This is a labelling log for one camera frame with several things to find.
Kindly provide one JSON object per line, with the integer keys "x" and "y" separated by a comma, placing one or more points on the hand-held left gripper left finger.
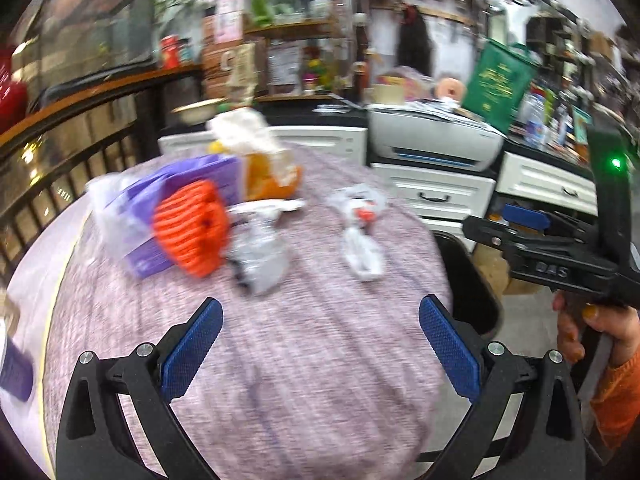
{"x": 192, "y": 347}

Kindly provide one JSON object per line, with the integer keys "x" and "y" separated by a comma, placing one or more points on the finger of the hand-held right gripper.
{"x": 487, "y": 229}
{"x": 525, "y": 217}

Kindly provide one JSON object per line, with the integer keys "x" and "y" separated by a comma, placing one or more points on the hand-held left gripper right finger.
{"x": 450, "y": 347}

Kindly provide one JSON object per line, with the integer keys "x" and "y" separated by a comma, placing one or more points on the black trash bin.
{"x": 465, "y": 280}

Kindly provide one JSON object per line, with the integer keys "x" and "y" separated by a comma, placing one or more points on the silver wrapper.
{"x": 260, "y": 260}

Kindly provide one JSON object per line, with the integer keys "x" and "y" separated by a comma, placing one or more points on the purple box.
{"x": 135, "y": 245}

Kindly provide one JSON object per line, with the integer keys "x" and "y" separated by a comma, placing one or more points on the orange mesh net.
{"x": 185, "y": 225}

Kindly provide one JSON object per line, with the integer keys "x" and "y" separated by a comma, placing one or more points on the clear wrapper with red bit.
{"x": 357, "y": 205}

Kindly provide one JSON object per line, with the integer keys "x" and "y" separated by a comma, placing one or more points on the white plastic wrapper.
{"x": 265, "y": 206}

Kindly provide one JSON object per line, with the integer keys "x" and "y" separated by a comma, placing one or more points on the person's right forearm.
{"x": 620, "y": 405}

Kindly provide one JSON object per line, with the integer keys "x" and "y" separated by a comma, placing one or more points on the person's right hand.
{"x": 615, "y": 325}

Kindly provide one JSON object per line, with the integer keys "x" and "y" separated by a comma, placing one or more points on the white desk drawer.
{"x": 545, "y": 180}

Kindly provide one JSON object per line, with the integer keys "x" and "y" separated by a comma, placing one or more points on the plastic water bottle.
{"x": 534, "y": 120}

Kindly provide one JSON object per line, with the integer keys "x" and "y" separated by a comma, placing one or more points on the white printer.
{"x": 425, "y": 135}

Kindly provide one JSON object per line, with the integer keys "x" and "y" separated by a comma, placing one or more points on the stack of papers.
{"x": 450, "y": 110}

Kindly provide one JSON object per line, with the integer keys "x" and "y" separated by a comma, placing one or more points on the green tote bag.
{"x": 497, "y": 85}

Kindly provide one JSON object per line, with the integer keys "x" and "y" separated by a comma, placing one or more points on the cream box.
{"x": 387, "y": 94}

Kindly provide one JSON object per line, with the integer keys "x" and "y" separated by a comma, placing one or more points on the purple white container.
{"x": 15, "y": 365}

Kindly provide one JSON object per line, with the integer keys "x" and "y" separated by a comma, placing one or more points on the orange fruit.
{"x": 267, "y": 180}

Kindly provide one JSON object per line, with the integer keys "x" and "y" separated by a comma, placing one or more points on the black hanging garment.
{"x": 414, "y": 42}

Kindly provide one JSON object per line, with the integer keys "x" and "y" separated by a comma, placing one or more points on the yellow block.
{"x": 216, "y": 146}

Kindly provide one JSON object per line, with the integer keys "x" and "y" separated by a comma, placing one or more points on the white plastic bag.
{"x": 245, "y": 127}

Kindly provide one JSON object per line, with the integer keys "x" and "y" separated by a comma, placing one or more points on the metal bowl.
{"x": 195, "y": 112}

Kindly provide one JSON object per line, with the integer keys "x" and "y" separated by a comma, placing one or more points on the wooden counter with railing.
{"x": 100, "y": 110}

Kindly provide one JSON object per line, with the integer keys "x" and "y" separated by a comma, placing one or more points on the brown framed picture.
{"x": 283, "y": 67}

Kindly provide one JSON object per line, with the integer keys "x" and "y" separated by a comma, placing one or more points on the wooden shelf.
{"x": 290, "y": 27}

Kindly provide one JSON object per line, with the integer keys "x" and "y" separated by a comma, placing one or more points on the red canister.
{"x": 170, "y": 51}

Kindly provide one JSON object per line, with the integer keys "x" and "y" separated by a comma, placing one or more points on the red round ornament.
{"x": 11, "y": 95}

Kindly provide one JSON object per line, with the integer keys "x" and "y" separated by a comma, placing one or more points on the glass display case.
{"x": 85, "y": 35}

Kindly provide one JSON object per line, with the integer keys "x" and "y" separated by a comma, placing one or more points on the pink box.
{"x": 229, "y": 12}

